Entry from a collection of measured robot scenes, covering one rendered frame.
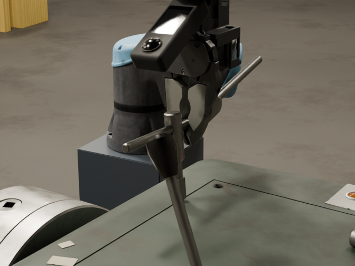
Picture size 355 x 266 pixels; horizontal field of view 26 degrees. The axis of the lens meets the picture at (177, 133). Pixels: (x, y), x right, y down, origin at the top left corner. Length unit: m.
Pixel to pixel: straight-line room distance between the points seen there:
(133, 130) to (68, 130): 3.56
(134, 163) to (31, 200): 0.53
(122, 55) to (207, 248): 0.75
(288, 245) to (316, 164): 3.70
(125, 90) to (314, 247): 0.77
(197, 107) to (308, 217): 0.19
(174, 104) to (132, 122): 0.59
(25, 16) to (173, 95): 7.55
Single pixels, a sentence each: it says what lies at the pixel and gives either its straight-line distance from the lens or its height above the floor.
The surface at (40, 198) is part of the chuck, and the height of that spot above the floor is 1.24.
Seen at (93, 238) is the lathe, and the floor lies 1.25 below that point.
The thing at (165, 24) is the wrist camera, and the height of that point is 1.48.
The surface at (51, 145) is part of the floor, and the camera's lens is 4.88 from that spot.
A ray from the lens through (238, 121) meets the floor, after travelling 5.29.
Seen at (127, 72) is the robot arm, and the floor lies 1.27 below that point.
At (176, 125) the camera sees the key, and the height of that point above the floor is 1.36.
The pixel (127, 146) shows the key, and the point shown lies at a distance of 0.89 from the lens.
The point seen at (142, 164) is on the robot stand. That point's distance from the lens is 1.55.
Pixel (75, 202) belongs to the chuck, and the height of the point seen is 1.23.
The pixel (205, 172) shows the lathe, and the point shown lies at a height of 1.25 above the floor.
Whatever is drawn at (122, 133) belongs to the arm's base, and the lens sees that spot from 1.59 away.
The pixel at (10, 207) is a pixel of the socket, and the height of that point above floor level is 1.23.
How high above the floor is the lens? 1.67
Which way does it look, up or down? 19 degrees down
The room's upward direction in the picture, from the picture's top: straight up
